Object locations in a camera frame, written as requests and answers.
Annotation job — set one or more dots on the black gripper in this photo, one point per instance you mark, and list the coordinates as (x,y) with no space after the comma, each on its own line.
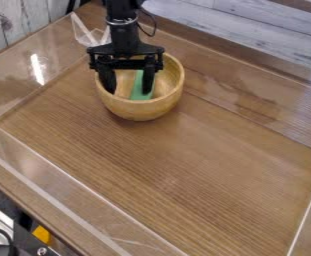
(143,57)

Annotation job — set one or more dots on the green rectangular block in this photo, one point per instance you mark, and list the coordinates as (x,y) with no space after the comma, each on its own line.
(137,92)

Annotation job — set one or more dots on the brown wooden bowl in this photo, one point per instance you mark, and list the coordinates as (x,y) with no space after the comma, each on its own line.
(166,93)

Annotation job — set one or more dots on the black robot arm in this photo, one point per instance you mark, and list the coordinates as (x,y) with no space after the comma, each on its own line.
(122,19)

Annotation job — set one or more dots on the yellow label on base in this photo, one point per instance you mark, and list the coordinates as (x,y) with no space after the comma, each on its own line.
(42,234)

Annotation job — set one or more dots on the clear acrylic corner bracket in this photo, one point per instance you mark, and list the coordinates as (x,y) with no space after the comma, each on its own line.
(89,38)

